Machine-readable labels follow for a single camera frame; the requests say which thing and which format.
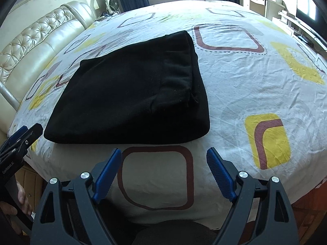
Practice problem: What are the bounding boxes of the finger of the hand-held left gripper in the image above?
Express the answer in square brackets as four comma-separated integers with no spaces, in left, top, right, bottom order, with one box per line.
[7,126,28,145]
[10,123,43,157]

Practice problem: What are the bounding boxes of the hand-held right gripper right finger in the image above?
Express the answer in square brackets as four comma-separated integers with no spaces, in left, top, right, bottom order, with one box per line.
[206,147,300,245]

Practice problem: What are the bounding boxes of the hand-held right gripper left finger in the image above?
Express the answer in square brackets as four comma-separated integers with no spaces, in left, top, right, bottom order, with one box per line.
[30,147,133,245]

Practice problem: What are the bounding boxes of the black pants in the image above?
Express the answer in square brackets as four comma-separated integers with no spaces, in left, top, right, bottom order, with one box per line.
[43,30,211,145]

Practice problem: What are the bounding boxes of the person's left hand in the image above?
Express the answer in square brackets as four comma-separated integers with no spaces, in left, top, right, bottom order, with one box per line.
[0,180,32,220]

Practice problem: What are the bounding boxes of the cream tufted leather headboard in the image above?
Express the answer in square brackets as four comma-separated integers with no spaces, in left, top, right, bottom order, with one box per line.
[0,1,96,136]

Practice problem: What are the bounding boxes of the white patterned bed sheet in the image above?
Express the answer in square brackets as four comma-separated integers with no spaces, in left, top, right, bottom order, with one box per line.
[8,0,327,231]

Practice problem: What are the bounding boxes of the white fan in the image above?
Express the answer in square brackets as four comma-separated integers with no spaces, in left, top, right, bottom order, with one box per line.
[105,0,120,14]

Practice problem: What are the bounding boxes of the white television stand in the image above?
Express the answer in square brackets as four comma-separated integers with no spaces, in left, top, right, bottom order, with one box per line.
[278,10,327,57]

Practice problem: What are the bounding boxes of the white dresser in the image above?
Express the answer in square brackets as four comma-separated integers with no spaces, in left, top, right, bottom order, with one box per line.
[237,0,284,22]

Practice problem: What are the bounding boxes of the black television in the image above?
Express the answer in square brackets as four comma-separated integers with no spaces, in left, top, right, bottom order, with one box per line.
[296,0,318,22]

